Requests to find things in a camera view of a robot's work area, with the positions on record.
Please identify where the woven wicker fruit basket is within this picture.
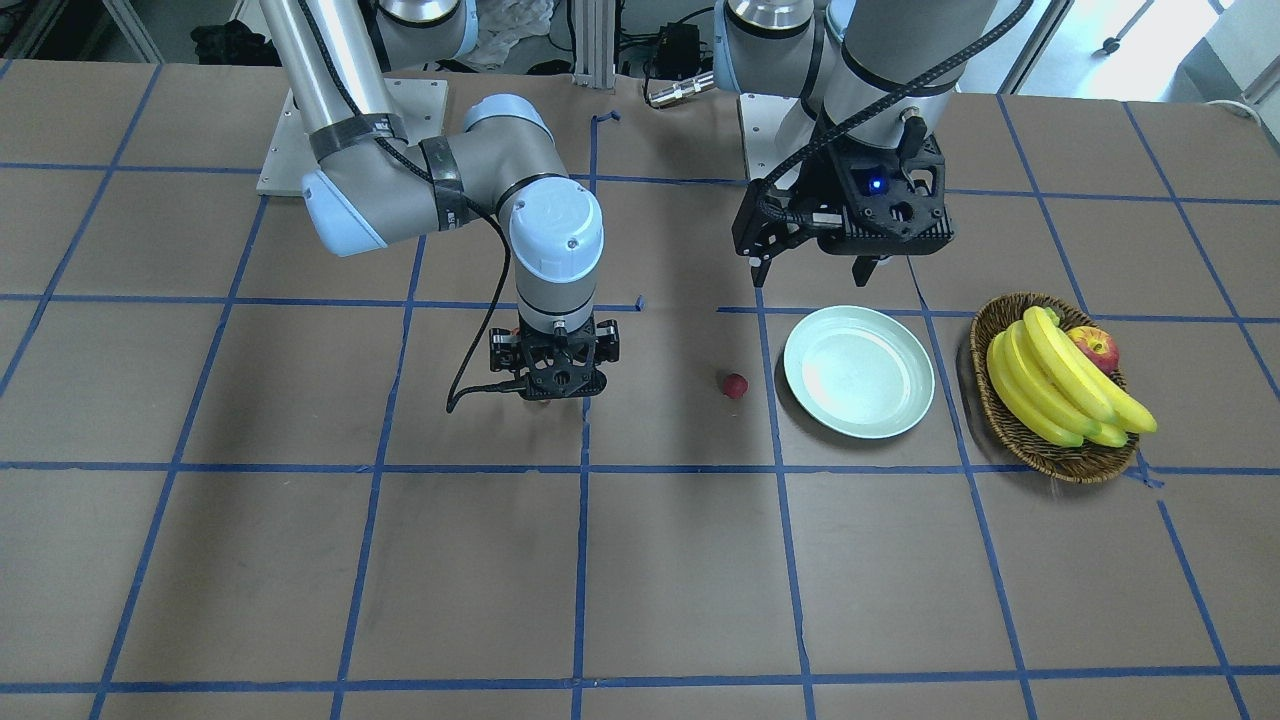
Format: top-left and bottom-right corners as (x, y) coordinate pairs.
(965, 292), (1158, 483)

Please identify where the yellow banana bunch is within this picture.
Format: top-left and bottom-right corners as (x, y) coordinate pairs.
(982, 304), (1158, 450)

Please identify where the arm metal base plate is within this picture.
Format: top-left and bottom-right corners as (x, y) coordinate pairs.
(739, 94), (824, 179)
(256, 78), (449, 197)

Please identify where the red yellow apple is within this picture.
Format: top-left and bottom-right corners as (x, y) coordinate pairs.
(1066, 325), (1120, 375)

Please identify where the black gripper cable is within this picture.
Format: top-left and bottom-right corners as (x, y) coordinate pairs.
(445, 200), (525, 415)

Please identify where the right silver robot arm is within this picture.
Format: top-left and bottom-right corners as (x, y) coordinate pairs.
(261, 1), (620, 401)

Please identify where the round red strawberry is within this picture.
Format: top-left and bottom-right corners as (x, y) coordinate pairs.
(719, 373), (750, 400)

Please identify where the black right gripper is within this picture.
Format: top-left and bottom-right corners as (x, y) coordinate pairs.
(489, 318), (620, 401)

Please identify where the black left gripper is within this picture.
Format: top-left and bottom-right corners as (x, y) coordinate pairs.
(732, 135), (955, 288)

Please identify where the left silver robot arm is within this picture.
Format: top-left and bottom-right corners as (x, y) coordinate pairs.
(713, 1), (1027, 287)

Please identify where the light green plate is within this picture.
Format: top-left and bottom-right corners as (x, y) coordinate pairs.
(783, 305), (936, 439)

